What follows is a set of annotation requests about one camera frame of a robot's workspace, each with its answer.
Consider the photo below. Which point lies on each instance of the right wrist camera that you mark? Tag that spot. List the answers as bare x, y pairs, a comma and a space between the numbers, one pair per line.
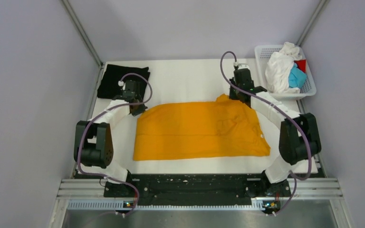
241, 67

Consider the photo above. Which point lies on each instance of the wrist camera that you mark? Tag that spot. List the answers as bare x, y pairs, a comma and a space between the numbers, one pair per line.
241, 67
121, 84

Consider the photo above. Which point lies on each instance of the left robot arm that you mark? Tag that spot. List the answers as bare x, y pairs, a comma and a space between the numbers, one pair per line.
94, 150

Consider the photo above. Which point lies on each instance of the aluminium frame rail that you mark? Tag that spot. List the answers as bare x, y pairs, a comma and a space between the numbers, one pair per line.
318, 189

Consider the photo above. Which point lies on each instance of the red t shirt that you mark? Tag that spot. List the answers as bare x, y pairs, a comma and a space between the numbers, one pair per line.
301, 65

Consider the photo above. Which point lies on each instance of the white slotted cable duct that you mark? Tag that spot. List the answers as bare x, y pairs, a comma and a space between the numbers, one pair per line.
126, 205

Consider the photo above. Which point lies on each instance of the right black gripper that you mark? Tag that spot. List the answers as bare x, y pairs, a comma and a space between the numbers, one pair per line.
232, 96

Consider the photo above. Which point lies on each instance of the light blue t shirt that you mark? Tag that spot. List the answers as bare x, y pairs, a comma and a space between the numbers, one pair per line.
296, 78

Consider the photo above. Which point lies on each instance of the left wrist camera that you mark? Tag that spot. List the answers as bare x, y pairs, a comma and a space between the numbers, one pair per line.
121, 84

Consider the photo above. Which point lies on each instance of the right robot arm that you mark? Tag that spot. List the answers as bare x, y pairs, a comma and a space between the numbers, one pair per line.
298, 133

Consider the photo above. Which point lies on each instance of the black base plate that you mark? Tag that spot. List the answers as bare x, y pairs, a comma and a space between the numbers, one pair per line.
204, 189

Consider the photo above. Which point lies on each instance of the folded black t shirt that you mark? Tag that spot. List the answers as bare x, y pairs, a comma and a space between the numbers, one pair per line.
109, 87

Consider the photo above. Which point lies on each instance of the orange t shirt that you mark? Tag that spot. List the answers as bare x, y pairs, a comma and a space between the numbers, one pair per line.
220, 128

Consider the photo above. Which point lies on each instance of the white t shirt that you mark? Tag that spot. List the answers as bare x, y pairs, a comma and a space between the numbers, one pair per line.
279, 67

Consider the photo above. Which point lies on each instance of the white plastic basket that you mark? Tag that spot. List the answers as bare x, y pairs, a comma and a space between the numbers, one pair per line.
262, 56

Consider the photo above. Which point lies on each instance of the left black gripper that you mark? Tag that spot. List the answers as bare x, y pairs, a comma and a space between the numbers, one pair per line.
137, 111

